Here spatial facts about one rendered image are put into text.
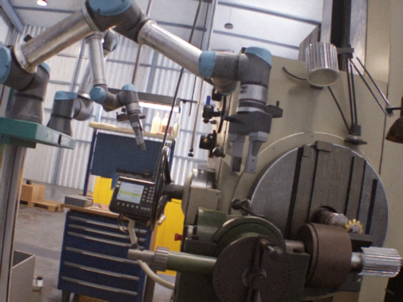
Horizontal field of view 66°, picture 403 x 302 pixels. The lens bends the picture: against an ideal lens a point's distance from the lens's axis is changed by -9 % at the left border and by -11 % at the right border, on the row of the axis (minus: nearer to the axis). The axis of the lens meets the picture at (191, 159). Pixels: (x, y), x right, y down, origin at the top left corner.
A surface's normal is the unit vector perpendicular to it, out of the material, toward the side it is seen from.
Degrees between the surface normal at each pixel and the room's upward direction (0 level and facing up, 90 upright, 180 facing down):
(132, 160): 90
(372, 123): 90
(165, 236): 90
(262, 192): 90
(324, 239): 51
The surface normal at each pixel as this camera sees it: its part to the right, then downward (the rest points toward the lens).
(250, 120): -0.90, -0.17
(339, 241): 0.14, -0.66
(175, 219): 0.04, -0.04
